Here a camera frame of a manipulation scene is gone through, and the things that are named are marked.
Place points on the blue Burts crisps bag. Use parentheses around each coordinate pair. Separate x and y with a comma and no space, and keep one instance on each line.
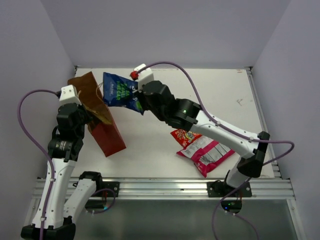
(120,92)

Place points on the pink foil snack bag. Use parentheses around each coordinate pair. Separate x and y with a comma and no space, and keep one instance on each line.
(206,154)

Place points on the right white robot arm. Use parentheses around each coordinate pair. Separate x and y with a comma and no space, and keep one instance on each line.
(181,113)

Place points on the aluminium right side rail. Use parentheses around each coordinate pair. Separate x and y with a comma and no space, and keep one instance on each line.
(275,165)

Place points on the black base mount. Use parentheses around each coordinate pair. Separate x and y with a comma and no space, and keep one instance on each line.
(107,189)
(219,189)

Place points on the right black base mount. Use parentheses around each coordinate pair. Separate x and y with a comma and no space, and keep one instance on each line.
(219,189)

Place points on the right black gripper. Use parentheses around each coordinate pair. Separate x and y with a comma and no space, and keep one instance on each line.
(141,99)

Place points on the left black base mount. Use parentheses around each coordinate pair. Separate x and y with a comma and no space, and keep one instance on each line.
(107,189)

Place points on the red snack packet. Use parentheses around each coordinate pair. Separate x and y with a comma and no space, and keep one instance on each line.
(184,138)

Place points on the aluminium front rail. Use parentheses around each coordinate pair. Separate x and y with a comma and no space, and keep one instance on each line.
(195,189)

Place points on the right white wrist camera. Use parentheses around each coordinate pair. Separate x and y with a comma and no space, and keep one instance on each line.
(144,77)

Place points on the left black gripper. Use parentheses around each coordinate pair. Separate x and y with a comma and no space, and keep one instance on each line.
(87,117)

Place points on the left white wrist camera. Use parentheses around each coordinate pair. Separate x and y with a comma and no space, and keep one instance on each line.
(69,95)

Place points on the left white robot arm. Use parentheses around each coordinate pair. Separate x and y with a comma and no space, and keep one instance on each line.
(57,215)

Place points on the aluminium rail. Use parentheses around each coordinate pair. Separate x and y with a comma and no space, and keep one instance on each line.
(195,189)
(275,165)

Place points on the red paper bag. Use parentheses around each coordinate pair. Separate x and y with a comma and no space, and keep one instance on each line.
(102,127)

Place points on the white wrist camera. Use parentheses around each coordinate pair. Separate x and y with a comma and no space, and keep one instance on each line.
(69,95)
(144,77)

